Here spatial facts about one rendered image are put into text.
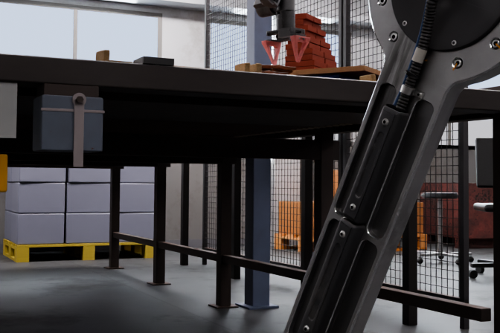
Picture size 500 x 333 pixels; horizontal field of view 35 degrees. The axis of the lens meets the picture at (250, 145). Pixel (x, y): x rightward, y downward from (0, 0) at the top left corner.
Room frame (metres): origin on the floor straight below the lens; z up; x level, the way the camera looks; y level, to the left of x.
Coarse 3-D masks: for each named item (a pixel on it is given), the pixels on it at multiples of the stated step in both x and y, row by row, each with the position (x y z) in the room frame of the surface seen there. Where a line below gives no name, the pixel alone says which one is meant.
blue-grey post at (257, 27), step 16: (256, 16) 4.14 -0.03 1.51; (256, 32) 4.14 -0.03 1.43; (256, 48) 4.14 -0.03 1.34; (256, 160) 4.15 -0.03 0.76; (256, 176) 4.15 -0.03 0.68; (256, 192) 4.15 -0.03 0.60; (256, 208) 4.15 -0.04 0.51; (256, 224) 4.15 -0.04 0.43; (256, 240) 4.15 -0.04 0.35; (256, 256) 4.15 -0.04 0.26; (256, 272) 4.15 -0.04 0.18; (256, 288) 4.15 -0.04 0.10; (240, 304) 4.20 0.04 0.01; (256, 304) 4.15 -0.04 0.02; (272, 304) 4.21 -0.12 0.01
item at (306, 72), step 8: (296, 72) 2.80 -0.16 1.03; (304, 72) 2.78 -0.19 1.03; (312, 72) 2.76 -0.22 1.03; (320, 72) 2.75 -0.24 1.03; (328, 72) 2.73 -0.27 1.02; (336, 72) 2.72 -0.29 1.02; (344, 72) 2.72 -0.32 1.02; (352, 72) 2.72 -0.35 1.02; (360, 72) 2.72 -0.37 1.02; (368, 72) 2.71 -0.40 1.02; (376, 72) 2.77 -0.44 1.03; (376, 80) 2.93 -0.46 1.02
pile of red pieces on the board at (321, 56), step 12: (300, 24) 3.04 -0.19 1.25; (312, 24) 3.10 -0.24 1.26; (312, 36) 3.07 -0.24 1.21; (324, 36) 3.16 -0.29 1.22; (288, 48) 3.06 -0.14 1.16; (300, 48) 3.03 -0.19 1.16; (312, 48) 3.01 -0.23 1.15; (324, 48) 3.13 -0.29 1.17; (288, 60) 3.05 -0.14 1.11; (312, 60) 3.00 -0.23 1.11; (324, 60) 3.11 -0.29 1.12
